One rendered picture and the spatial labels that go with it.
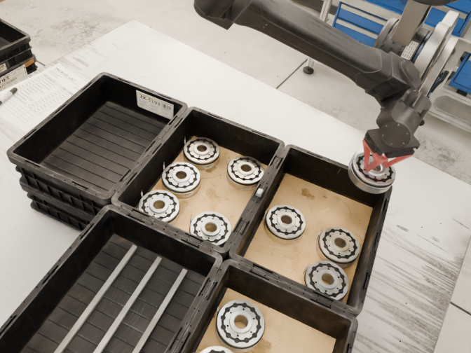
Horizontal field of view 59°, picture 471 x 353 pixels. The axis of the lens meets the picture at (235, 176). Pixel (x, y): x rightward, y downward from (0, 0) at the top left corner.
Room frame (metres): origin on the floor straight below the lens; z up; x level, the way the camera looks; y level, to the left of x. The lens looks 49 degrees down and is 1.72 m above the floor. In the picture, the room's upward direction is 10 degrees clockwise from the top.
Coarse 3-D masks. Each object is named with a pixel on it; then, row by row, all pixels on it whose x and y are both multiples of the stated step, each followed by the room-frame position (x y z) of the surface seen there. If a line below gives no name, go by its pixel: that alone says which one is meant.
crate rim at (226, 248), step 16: (208, 112) 0.90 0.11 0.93; (176, 128) 0.82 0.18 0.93; (240, 128) 0.86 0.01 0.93; (160, 144) 0.75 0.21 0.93; (144, 160) 0.68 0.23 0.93; (272, 160) 0.76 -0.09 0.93; (256, 192) 0.66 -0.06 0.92; (128, 208) 0.53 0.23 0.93; (160, 224) 0.51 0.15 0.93; (240, 224) 0.54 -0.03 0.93; (192, 240) 0.48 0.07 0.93; (224, 256) 0.46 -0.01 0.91
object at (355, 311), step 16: (288, 144) 0.83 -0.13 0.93; (320, 160) 0.79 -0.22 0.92; (272, 176) 0.70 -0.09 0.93; (256, 208) 0.60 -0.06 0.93; (384, 208) 0.67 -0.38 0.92; (240, 240) 0.50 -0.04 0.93; (240, 256) 0.46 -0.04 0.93; (368, 256) 0.52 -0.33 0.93; (272, 272) 0.44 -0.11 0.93; (368, 272) 0.47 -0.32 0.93; (304, 288) 0.41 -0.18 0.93; (336, 304) 0.39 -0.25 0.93
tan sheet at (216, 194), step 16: (176, 160) 0.79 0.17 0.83; (224, 160) 0.82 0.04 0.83; (208, 176) 0.75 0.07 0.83; (224, 176) 0.76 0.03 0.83; (208, 192) 0.70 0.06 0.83; (224, 192) 0.71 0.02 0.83; (240, 192) 0.72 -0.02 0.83; (160, 208) 0.62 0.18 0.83; (192, 208) 0.64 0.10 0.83; (208, 208) 0.64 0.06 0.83; (224, 208) 0.65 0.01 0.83; (240, 208) 0.66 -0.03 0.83; (176, 224) 0.58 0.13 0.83
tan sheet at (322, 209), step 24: (288, 192) 0.75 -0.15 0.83; (312, 192) 0.76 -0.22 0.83; (312, 216) 0.67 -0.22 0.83; (336, 216) 0.69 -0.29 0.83; (360, 216) 0.70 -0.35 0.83; (264, 240) 0.58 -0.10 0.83; (312, 240) 0.60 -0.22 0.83; (360, 240) 0.63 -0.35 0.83; (264, 264) 0.51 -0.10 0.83; (288, 264) 0.52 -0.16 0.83
